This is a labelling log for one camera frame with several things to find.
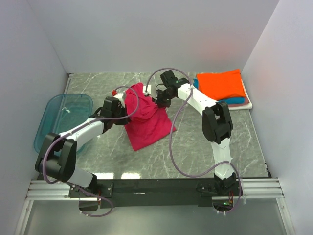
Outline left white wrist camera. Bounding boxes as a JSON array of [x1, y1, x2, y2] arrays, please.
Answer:
[[112, 90, 126, 107]]

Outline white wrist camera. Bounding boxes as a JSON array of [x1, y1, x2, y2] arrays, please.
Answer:
[[142, 85, 152, 96], [112, 90, 126, 107]]

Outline teal transparent plastic bin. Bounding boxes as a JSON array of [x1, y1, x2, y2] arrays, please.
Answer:
[[34, 94, 93, 153]]

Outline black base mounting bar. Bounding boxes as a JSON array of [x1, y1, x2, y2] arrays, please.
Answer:
[[69, 178, 243, 209]]

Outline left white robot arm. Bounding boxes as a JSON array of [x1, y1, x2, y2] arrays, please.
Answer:
[[35, 93, 130, 197]]

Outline folded mauve t-shirt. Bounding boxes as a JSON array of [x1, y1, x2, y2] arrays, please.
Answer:
[[228, 96, 252, 109]]

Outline pink t-shirt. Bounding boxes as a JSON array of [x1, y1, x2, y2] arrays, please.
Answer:
[[125, 83, 172, 151]]

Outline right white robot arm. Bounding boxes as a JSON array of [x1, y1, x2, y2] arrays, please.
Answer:
[[144, 68, 242, 195]]

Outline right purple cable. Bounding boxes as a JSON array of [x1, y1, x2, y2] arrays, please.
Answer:
[[147, 68, 244, 215]]

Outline folded orange t-shirt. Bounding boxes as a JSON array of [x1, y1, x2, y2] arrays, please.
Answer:
[[196, 69, 246, 100]]

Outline folded white t-shirt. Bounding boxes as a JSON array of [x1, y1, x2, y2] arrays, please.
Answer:
[[229, 81, 253, 110]]

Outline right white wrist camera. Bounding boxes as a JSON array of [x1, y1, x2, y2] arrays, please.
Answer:
[[142, 85, 152, 96]]

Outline folded blue t-shirt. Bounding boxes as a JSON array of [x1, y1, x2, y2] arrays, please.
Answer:
[[193, 78, 245, 105]]

